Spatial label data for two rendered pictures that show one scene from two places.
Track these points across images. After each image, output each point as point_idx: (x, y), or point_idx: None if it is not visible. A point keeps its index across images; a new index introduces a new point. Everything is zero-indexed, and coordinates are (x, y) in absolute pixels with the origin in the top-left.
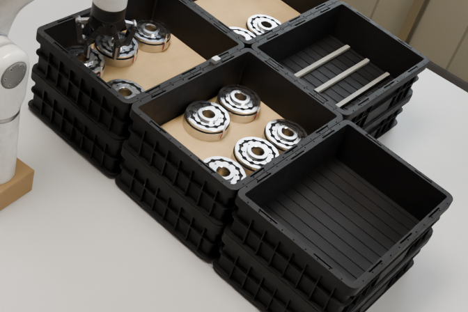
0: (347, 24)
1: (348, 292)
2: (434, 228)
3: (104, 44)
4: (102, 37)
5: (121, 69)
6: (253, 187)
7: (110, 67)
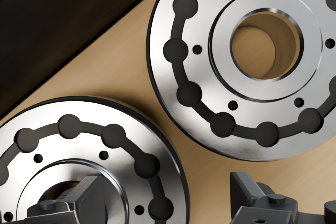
0: None
1: None
2: None
3: (192, 69)
4: (185, 5)
5: (270, 167)
6: None
7: (221, 160)
